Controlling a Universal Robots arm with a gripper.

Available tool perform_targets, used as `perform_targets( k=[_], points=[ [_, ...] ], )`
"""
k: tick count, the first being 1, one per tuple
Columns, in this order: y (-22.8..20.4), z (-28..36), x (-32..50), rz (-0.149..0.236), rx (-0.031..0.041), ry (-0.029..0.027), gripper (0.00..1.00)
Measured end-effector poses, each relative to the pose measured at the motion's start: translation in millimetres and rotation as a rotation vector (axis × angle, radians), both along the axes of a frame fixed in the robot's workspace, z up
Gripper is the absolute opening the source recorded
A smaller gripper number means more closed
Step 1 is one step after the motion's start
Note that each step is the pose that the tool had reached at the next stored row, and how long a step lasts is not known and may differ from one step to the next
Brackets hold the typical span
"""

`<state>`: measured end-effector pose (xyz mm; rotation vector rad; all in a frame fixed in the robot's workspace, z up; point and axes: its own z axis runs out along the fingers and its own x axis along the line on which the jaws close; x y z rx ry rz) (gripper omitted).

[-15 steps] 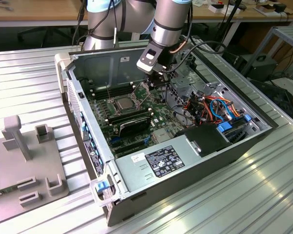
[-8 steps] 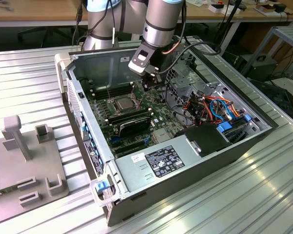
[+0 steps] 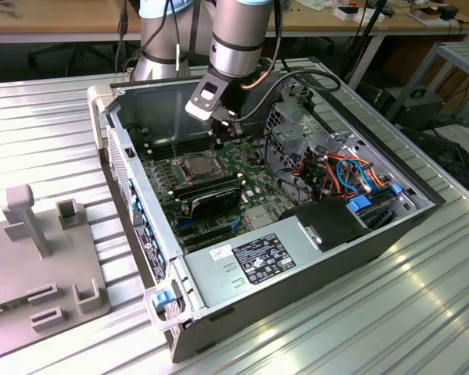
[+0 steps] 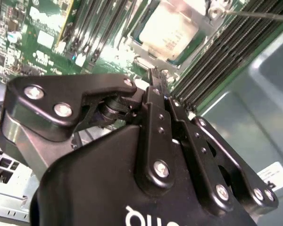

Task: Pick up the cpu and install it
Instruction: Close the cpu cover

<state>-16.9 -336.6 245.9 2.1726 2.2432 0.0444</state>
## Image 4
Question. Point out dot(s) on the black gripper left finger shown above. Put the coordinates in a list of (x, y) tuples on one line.
[(61, 87)]

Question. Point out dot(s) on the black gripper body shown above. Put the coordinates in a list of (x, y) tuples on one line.
[(96, 183)]

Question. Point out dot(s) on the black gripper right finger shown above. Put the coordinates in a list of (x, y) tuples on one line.
[(198, 153)]

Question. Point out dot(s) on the metal socket cover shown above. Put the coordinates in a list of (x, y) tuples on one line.
[(141, 50)]

